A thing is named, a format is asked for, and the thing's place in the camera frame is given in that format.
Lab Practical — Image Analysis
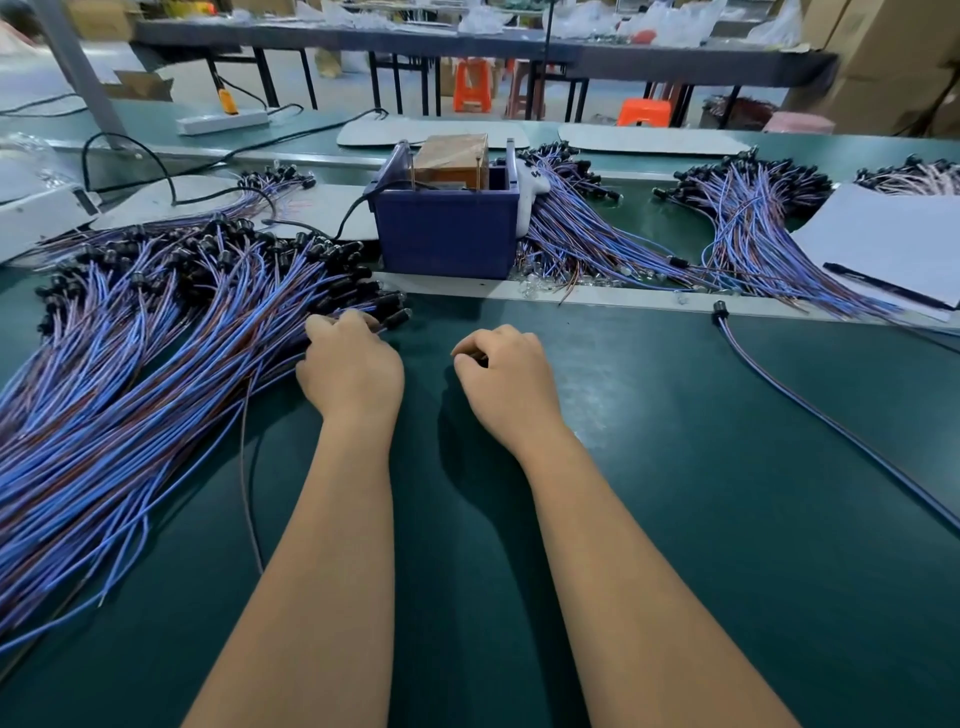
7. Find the black pen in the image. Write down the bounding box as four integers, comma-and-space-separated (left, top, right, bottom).
822, 262, 956, 312

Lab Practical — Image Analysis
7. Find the blue plastic tester box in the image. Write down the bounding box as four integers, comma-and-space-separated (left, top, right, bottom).
369, 139, 527, 281

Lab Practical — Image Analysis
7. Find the pile of wired lamps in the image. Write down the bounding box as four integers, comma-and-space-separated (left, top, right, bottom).
0, 217, 410, 662

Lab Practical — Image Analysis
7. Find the loose grey wire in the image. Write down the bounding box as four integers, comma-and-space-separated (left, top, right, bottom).
237, 382, 269, 579

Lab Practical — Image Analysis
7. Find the open cardboard box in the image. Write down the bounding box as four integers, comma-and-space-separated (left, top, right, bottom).
105, 69, 174, 102

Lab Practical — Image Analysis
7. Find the thin black stand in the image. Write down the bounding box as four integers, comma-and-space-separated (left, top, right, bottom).
541, 0, 558, 122

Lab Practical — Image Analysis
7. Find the black power cable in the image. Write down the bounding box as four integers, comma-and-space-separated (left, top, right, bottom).
79, 108, 389, 204

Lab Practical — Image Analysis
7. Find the blue brown plug cable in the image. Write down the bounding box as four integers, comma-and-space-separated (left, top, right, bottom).
711, 300, 960, 534

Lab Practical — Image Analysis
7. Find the person's right hand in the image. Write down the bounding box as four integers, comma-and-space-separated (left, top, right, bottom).
451, 324, 569, 459

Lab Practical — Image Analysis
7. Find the pink plastic stool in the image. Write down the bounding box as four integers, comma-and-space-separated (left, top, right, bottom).
762, 111, 836, 135

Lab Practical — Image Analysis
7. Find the person's left forearm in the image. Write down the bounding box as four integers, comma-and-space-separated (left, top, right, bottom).
183, 420, 399, 728

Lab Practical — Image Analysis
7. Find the person's right forearm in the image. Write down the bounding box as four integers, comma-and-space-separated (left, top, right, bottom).
517, 435, 800, 728

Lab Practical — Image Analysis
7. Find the long grey workbench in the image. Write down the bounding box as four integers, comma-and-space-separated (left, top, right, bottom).
132, 18, 839, 122

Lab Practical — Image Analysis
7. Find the stack of large cardboard boxes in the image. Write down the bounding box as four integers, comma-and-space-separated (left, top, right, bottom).
802, 0, 960, 137

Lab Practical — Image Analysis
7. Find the grey metal pole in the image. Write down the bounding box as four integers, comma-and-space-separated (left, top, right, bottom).
30, 0, 129, 137

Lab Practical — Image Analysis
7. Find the white power strip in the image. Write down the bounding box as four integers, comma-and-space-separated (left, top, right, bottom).
177, 108, 272, 138

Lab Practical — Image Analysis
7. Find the person's left hand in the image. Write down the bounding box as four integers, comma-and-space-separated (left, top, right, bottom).
295, 307, 407, 437

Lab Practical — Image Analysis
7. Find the white paper sheet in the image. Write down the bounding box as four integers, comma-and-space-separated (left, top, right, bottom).
790, 183, 960, 312

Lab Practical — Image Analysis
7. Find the orange plastic stool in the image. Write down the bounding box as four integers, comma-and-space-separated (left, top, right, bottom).
453, 57, 494, 114
616, 99, 674, 129

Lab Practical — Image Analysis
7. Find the white plastic device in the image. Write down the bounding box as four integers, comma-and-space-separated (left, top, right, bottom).
0, 183, 99, 264

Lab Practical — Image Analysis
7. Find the brown cardboard block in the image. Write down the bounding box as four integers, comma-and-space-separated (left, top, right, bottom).
412, 133, 491, 191

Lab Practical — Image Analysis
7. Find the white flat mat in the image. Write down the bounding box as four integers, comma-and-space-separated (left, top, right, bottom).
336, 117, 557, 149
93, 177, 377, 242
558, 123, 752, 158

